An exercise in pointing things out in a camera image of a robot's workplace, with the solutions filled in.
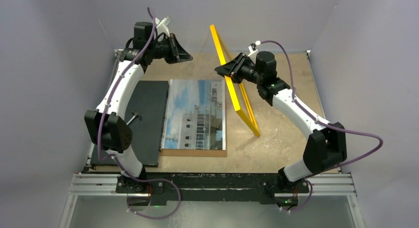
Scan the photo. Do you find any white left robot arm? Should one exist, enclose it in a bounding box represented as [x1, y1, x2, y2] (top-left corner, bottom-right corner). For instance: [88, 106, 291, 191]
[84, 17, 193, 193]

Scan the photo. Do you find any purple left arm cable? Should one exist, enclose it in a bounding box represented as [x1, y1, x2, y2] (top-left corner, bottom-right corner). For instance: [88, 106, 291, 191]
[97, 7, 182, 221]

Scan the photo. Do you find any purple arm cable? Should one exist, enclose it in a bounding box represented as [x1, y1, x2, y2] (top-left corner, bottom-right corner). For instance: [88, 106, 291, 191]
[97, 7, 182, 221]
[260, 40, 383, 214]

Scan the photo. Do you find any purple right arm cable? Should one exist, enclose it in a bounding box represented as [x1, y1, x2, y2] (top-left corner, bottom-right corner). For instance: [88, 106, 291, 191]
[260, 40, 383, 214]

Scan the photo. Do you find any building and sky photo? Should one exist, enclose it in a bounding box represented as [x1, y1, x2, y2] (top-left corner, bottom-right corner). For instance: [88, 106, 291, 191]
[162, 79, 226, 151]

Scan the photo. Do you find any black flat box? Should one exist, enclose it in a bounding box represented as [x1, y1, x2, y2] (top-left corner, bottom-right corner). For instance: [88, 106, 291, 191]
[90, 81, 170, 168]

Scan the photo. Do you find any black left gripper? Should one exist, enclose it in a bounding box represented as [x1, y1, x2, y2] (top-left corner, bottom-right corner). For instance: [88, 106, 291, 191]
[148, 33, 193, 65]

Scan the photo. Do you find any yellow wooden picture frame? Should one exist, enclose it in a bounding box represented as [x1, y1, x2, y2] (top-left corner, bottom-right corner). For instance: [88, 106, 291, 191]
[209, 24, 260, 137]

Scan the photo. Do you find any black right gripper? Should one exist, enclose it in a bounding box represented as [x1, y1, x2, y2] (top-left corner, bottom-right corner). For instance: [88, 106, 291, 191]
[216, 53, 264, 85]

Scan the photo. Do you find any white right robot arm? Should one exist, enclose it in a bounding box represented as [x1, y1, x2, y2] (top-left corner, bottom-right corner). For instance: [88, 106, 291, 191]
[215, 51, 347, 192]

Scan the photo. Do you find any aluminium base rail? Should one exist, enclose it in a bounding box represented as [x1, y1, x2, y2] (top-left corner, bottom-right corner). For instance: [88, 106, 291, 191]
[69, 172, 356, 206]

